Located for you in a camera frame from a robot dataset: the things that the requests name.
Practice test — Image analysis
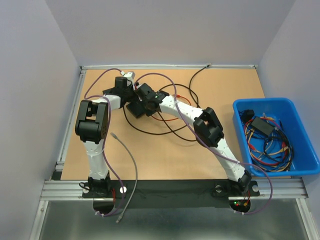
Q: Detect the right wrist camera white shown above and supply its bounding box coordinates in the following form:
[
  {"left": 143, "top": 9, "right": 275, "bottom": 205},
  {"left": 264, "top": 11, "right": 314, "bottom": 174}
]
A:
[{"left": 134, "top": 81, "right": 141, "bottom": 91}]

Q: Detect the black power adapter in bin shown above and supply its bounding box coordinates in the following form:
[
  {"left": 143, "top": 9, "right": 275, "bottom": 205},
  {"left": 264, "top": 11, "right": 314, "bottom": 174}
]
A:
[{"left": 251, "top": 117, "right": 274, "bottom": 136}]

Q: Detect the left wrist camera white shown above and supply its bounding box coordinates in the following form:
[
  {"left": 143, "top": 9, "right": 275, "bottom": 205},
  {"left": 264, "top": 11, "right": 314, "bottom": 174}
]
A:
[{"left": 120, "top": 71, "right": 135, "bottom": 80}]

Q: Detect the grey ethernet cable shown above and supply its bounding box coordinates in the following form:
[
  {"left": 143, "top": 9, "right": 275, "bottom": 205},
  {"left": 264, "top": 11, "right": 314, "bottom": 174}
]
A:
[{"left": 110, "top": 132, "right": 139, "bottom": 224}]

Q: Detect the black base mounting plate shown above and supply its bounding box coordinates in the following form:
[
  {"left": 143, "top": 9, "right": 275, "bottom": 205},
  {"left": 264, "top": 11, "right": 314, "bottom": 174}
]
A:
[{"left": 80, "top": 179, "right": 260, "bottom": 209}]

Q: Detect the tangle of cables in bin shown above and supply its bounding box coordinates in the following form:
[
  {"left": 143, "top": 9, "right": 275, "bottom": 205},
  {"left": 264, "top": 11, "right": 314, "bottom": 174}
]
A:
[{"left": 237, "top": 109, "right": 296, "bottom": 173}]

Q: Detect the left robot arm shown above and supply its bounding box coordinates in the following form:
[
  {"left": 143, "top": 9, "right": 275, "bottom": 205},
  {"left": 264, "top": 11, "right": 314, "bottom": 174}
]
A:
[{"left": 75, "top": 71, "right": 135, "bottom": 198}]

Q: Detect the aluminium front rail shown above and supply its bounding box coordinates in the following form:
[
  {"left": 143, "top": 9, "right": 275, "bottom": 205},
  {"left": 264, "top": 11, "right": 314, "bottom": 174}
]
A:
[{"left": 40, "top": 178, "right": 309, "bottom": 201}]

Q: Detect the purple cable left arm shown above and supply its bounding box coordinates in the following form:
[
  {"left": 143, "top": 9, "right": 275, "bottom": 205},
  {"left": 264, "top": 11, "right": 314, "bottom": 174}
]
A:
[{"left": 83, "top": 68, "right": 127, "bottom": 218}]

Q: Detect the red ethernet cable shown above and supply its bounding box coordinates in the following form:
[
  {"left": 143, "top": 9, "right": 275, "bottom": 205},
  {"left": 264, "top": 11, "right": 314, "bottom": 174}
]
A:
[{"left": 156, "top": 93, "right": 193, "bottom": 122}]

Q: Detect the black ethernet cable long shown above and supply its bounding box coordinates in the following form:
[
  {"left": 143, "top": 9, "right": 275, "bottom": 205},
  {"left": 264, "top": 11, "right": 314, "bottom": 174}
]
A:
[{"left": 122, "top": 63, "right": 212, "bottom": 137}]

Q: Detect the blue plastic bin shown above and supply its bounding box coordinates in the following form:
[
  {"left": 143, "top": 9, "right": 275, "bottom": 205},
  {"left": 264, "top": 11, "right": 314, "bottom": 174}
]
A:
[{"left": 232, "top": 97, "right": 320, "bottom": 177}]

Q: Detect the black ethernet cable short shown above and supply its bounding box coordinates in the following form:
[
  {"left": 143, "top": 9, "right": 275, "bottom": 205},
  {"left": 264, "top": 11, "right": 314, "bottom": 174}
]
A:
[{"left": 156, "top": 84, "right": 201, "bottom": 143}]

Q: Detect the black network switch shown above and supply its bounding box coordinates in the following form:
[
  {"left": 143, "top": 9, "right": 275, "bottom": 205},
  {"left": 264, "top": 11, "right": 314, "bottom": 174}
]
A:
[
  {"left": 102, "top": 88, "right": 115, "bottom": 95},
  {"left": 126, "top": 101, "right": 146, "bottom": 119}
]

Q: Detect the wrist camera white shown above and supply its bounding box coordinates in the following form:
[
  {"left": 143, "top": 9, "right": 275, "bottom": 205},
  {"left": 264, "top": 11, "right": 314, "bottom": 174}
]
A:
[
  {"left": 134, "top": 81, "right": 141, "bottom": 91},
  {"left": 120, "top": 71, "right": 135, "bottom": 80}
]

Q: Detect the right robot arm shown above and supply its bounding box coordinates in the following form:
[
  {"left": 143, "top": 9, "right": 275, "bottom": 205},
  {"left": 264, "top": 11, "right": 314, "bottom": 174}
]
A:
[{"left": 134, "top": 83, "right": 252, "bottom": 195}]

